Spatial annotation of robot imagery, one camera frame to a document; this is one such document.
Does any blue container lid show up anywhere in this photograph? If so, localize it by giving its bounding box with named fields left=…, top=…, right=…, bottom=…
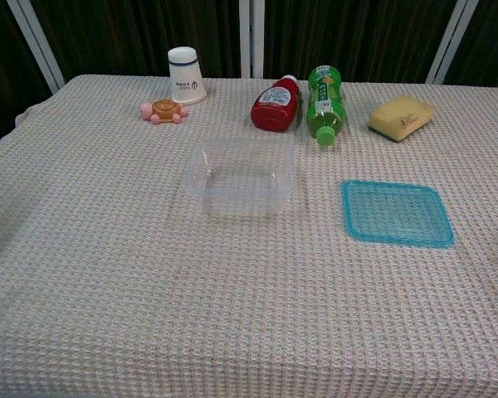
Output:
left=340, top=179, right=457, bottom=250

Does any clear plastic container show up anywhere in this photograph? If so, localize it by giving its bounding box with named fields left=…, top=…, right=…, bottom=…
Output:
left=185, top=138, right=297, bottom=216

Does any red ketchup squeeze bottle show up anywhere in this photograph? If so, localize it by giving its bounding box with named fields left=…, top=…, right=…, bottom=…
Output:
left=250, top=75, right=302, bottom=133

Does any green tea plastic bottle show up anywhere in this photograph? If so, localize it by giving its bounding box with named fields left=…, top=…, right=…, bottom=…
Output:
left=305, top=65, right=347, bottom=148

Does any white waffle-weave tablecloth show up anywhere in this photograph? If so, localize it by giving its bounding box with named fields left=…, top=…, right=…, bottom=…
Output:
left=0, top=74, right=498, bottom=398

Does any pink orange toy turtle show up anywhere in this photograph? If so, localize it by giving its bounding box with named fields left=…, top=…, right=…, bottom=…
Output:
left=139, top=98, right=189, bottom=125

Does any white paper cup blue print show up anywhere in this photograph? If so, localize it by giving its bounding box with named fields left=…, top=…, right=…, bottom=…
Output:
left=167, top=46, right=208, bottom=106

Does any yellow sponge green scourer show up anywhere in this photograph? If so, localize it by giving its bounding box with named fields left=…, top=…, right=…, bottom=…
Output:
left=367, top=95, right=437, bottom=144

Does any white vertical frame post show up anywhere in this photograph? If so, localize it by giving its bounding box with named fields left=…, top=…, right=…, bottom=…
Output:
left=238, top=0, right=266, bottom=79

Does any white slanted frame post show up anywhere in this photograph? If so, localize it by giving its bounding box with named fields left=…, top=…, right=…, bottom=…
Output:
left=424, top=0, right=481, bottom=85
left=6, top=0, right=66, bottom=94

